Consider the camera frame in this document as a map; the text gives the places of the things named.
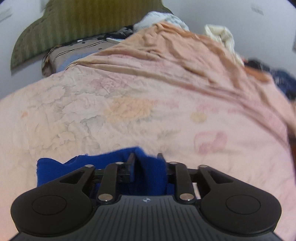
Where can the orange peach blanket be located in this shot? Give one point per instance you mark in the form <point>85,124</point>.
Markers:
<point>185,55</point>

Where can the white crumpled cloth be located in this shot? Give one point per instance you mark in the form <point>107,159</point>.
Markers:
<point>155,17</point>

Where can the dark blue orange clothes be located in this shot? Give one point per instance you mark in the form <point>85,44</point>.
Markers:
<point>283,80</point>

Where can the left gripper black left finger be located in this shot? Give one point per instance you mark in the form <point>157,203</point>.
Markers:
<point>114,180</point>

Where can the cream crumpled cloth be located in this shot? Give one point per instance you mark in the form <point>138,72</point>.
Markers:
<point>223,35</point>

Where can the pink floral bed sheet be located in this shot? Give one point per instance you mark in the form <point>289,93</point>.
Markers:
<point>201,113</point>

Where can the dark clothes pile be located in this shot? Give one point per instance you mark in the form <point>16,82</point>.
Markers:
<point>121,34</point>

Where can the olive green padded headboard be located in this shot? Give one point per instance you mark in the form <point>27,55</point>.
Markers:
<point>65,21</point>

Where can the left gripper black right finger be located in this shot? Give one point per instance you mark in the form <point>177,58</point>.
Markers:
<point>180,176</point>

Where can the blue knit sweater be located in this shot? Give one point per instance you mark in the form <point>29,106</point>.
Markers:
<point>146,177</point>

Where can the striped beige pillow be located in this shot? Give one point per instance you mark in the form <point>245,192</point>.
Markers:
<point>59,57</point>

